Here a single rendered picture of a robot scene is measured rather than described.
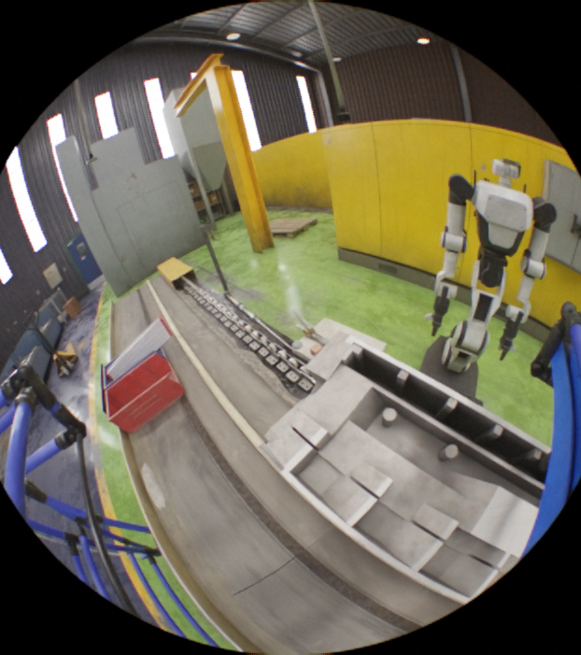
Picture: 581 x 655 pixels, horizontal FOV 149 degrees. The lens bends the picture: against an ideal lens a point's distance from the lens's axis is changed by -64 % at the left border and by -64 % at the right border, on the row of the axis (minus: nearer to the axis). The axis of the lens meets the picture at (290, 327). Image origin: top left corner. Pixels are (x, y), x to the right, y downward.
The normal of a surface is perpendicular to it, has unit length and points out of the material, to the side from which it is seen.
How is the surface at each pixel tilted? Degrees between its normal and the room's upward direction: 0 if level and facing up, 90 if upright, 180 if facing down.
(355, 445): 10
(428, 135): 90
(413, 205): 90
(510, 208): 90
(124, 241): 90
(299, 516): 0
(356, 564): 0
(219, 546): 0
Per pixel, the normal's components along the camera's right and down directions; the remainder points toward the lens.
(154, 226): 0.66, 0.40
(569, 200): -0.73, 0.55
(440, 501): -0.31, -0.64
